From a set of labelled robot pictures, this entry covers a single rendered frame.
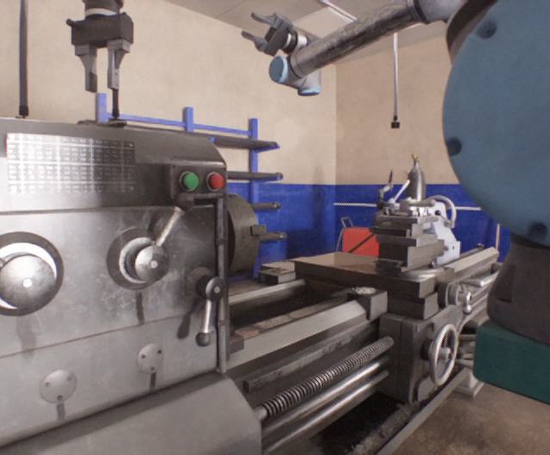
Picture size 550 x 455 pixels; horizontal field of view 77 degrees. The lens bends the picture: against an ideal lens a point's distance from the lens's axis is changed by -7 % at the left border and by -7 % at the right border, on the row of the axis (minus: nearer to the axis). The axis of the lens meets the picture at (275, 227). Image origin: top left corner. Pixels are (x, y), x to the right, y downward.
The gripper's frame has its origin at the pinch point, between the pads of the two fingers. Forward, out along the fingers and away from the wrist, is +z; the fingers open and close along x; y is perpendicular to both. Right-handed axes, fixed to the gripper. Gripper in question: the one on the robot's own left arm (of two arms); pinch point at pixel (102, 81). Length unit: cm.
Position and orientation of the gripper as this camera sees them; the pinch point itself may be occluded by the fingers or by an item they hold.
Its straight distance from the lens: 91.7
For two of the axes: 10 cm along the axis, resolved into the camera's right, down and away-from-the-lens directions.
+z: 0.0, 10.0, 1.0
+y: -2.0, 0.9, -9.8
